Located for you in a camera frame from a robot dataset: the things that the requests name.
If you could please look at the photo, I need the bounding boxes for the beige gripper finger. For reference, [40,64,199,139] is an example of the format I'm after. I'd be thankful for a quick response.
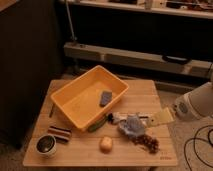
[147,108,174,127]

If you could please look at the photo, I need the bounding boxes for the blue grey towel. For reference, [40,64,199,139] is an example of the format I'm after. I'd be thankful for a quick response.
[118,115,145,138]

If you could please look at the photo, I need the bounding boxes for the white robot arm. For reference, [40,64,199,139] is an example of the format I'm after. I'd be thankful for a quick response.
[146,73,213,127]

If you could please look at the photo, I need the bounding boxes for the grey sponge in tray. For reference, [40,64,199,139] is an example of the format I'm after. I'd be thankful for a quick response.
[99,91,112,107]

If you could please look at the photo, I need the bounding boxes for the yellow plastic tray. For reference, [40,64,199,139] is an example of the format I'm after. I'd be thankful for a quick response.
[51,65,129,131]

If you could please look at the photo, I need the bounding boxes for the bunch of dark grapes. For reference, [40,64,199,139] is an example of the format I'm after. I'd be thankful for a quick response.
[133,134,159,154]

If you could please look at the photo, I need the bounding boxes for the grey metal beam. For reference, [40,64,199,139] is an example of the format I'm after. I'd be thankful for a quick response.
[64,42,213,79]

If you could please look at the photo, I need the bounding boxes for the green cucumber toy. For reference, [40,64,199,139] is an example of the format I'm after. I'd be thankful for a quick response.
[87,117,107,132]

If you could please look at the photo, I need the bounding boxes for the dark pen on table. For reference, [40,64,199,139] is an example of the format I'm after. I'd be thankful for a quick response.
[49,104,55,118]

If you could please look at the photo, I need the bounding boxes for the white shelf with clutter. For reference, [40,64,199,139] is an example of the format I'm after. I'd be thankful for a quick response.
[59,0,213,20]

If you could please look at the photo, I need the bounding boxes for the metal vertical pole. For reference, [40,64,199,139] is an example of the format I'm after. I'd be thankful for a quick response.
[65,0,77,42]

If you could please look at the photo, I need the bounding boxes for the black cable on floor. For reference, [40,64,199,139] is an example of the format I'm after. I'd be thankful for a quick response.
[183,125,213,171]

